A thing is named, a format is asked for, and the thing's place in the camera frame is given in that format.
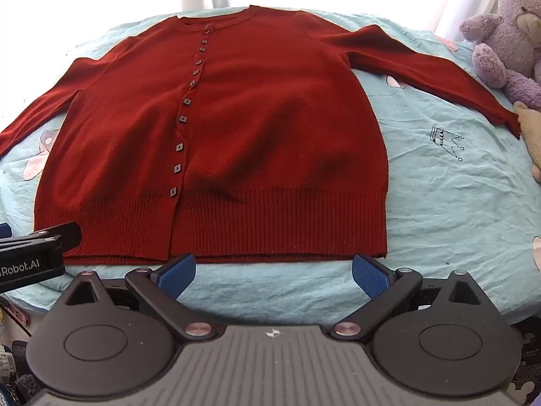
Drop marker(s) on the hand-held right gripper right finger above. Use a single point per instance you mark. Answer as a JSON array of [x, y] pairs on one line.
[[370, 277]]

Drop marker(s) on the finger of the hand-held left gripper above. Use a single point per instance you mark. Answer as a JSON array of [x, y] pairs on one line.
[[59, 237]]

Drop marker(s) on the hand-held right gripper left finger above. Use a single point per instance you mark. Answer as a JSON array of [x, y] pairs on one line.
[[181, 271]]

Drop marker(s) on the red knit cardigan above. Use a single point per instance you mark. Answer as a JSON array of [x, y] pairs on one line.
[[262, 127]]

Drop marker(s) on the light blue printed bedsheet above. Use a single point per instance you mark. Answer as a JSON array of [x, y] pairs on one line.
[[443, 203]]

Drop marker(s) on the dark printed box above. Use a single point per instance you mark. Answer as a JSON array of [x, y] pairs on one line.
[[528, 359]]

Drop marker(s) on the beige plush toy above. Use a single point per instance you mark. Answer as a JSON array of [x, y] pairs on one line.
[[531, 131]]

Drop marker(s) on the purple teddy bear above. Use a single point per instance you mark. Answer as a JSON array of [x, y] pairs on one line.
[[505, 34]]

